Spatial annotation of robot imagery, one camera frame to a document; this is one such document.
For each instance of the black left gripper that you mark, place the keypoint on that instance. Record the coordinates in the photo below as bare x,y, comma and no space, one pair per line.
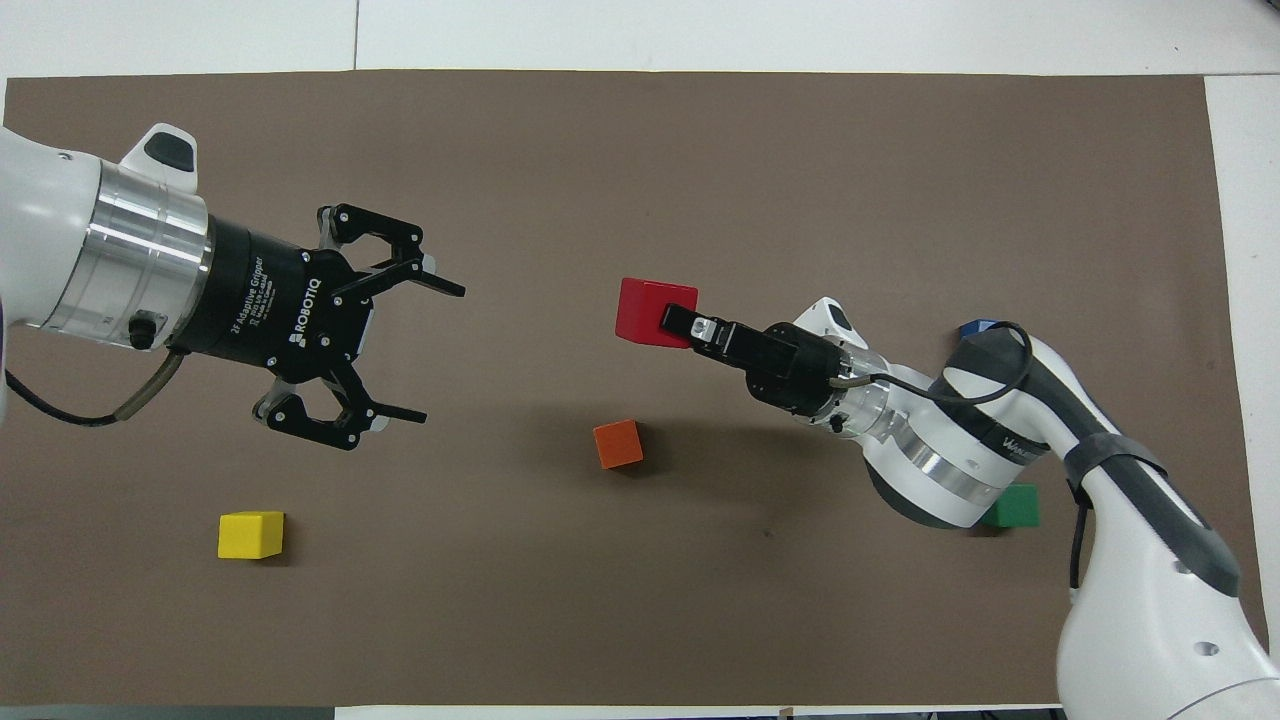
270,300

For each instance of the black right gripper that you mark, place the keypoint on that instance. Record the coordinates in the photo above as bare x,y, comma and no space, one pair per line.
785,365

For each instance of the red wooden block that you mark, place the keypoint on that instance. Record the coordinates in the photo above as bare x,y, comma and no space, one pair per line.
645,312

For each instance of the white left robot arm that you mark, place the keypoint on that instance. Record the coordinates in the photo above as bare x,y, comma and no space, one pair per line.
90,240

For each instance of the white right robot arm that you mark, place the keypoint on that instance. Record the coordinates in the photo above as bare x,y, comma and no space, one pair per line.
1140,560

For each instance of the orange wooden block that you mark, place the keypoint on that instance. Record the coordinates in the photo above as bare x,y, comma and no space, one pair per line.
618,444

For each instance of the yellow wooden block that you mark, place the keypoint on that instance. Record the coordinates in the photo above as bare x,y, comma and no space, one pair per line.
250,535

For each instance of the blue wooden block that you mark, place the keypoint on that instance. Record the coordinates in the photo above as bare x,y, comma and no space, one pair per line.
975,329

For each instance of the green wooden block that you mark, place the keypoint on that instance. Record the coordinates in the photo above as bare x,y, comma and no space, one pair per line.
1018,508

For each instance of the brown paper table mat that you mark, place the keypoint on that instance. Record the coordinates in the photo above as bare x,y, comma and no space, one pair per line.
640,580

